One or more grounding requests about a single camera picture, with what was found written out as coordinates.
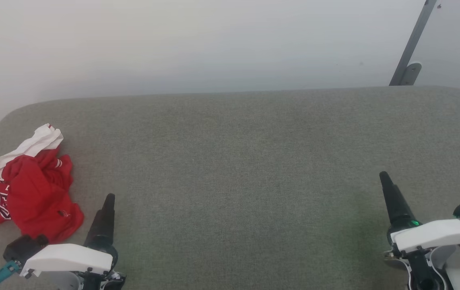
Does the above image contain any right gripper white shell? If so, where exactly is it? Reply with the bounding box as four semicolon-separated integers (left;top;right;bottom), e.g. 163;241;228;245
379;171;460;290

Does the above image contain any red and white sports jersey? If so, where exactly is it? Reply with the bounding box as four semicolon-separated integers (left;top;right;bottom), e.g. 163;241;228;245
0;123;85;244

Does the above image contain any grey oval mounting bracket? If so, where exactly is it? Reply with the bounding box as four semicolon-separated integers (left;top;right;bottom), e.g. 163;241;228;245
400;62;422;86

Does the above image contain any teal cable connector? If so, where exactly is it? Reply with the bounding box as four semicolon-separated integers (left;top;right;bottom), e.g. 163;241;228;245
0;261;21;289

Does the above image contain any grey metal bar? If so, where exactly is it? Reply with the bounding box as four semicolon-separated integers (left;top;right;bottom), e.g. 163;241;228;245
389;0;438;86

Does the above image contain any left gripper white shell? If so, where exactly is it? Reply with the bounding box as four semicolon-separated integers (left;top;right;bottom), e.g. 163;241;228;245
20;193;126;290

